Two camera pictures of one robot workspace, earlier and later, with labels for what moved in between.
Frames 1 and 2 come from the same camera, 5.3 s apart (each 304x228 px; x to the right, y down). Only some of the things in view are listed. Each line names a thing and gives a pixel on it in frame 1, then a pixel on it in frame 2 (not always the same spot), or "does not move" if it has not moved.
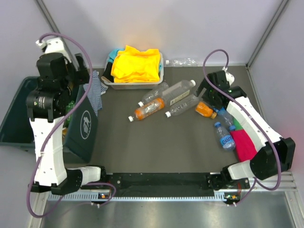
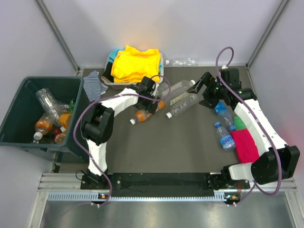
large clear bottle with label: (172, 93) does not move
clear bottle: (183, 62) does not move
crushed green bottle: (70, 105) does not move
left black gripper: (81, 76) -> (150, 107)
